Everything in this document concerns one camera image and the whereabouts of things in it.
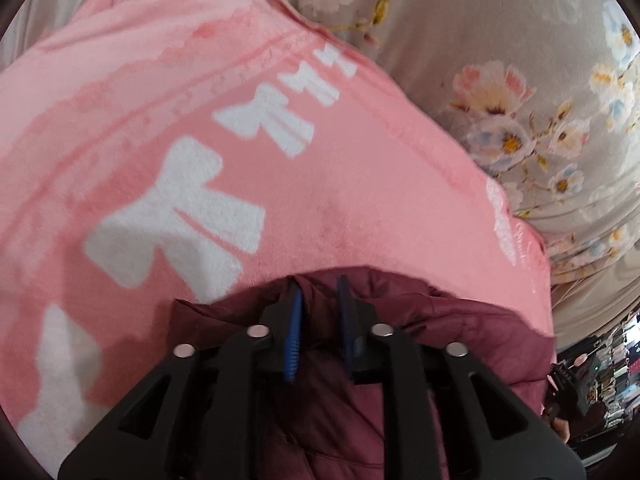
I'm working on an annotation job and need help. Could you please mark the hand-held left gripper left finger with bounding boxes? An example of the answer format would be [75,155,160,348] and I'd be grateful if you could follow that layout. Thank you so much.
[57,280,306,480]

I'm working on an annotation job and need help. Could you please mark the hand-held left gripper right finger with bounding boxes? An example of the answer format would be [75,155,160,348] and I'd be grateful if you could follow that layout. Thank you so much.
[336,274,587,480]

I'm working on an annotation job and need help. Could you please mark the maroon quilted puffer jacket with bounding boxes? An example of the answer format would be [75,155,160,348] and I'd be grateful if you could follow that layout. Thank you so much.
[170,266,560,480]

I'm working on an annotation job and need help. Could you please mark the colourful cluttered goods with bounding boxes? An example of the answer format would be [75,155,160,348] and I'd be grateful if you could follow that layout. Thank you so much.
[555,310,640,463]

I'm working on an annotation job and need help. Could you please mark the pink blanket with white bows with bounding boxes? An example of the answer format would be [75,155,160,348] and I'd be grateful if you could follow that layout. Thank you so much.
[0,0,553,480]

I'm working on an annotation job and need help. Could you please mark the grey floral bed sheet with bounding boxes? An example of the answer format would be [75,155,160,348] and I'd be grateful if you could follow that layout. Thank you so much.
[210,0,640,348]

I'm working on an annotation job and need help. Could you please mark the white satin cloth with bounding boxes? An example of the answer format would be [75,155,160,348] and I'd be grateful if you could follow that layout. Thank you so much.
[0,0,121,68]

